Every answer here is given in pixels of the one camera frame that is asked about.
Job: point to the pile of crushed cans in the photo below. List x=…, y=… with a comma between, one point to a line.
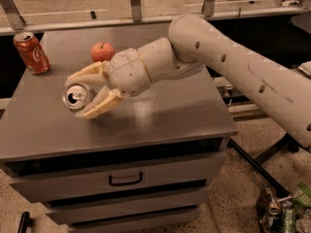
x=289, y=214

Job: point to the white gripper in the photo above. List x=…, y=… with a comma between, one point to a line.
x=126, y=71

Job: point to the metal railing frame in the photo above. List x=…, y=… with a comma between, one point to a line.
x=42, y=15

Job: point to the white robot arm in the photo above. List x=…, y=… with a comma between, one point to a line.
x=192, y=42

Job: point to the black object on floor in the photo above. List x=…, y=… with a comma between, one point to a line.
x=24, y=223

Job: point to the black metal stand legs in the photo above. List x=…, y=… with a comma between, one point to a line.
x=287, y=143

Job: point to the red coca-cola can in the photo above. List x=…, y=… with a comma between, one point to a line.
x=32, y=53

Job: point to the black drawer handle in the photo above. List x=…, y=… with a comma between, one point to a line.
x=132, y=179

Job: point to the grey drawer cabinet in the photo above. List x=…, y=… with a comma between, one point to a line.
x=175, y=133

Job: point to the red apple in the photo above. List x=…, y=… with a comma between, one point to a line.
x=102, y=51

